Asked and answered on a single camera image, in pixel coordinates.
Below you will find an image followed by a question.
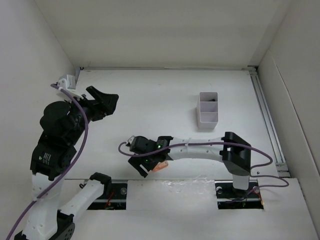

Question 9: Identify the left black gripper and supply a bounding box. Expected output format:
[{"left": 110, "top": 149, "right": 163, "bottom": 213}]
[{"left": 67, "top": 85, "right": 120, "bottom": 142}]

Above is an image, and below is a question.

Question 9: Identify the white three-compartment organizer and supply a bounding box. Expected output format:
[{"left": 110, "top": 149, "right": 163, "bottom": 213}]
[{"left": 196, "top": 91, "right": 219, "bottom": 130}]

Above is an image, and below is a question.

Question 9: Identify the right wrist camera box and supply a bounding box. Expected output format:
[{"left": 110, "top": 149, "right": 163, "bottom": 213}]
[{"left": 126, "top": 135, "right": 136, "bottom": 147}]

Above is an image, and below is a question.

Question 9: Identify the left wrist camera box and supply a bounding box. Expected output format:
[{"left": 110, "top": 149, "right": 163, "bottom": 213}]
[{"left": 57, "top": 74, "right": 83, "bottom": 99}]

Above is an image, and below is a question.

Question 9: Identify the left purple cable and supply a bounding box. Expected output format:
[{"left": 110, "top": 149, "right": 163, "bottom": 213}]
[{"left": 6, "top": 83, "right": 90, "bottom": 240}]

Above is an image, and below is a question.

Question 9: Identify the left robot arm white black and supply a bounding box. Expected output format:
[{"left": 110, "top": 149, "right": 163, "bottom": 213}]
[{"left": 7, "top": 86, "right": 119, "bottom": 240}]

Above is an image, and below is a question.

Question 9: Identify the purple cable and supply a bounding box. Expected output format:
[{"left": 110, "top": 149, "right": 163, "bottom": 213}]
[
  {"left": 6, "top": 83, "right": 90, "bottom": 240},
  {"left": 117, "top": 141, "right": 290, "bottom": 202}
]

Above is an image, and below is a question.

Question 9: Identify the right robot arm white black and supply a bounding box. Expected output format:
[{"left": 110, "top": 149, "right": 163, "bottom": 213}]
[{"left": 125, "top": 132, "right": 251, "bottom": 197}]

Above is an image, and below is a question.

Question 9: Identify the orange pastel highlighter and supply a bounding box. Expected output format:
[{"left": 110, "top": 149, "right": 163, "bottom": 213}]
[{"left": 151, "top": 161, "right": 169, "bottom": 173}]

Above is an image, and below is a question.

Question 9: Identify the right aluminium rail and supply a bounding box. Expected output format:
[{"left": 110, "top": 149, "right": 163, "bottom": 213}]
[{"left": 247, "top": 66, "right": 291, "bottom": 178}]

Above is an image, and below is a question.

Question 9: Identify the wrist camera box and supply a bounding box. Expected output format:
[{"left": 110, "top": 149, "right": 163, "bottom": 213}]
[
  {"left": 126, "top": 135, "right": 136, "bottom": 147},
  {"left": 57, "top": 74, "right": 83, "bottom": 99}
]

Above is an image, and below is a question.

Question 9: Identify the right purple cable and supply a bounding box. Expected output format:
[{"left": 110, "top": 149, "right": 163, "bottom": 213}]
[{"left": 117, "top": 141, "right": 290, "bottom": 202}]

